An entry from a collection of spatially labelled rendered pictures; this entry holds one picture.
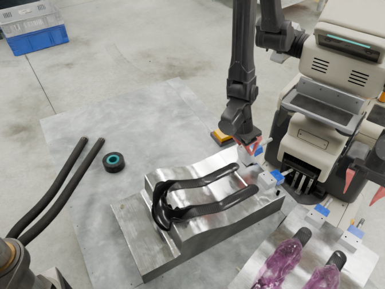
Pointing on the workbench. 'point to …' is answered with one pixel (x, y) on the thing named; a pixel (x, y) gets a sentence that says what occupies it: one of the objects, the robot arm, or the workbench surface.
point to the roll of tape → (113, 162)
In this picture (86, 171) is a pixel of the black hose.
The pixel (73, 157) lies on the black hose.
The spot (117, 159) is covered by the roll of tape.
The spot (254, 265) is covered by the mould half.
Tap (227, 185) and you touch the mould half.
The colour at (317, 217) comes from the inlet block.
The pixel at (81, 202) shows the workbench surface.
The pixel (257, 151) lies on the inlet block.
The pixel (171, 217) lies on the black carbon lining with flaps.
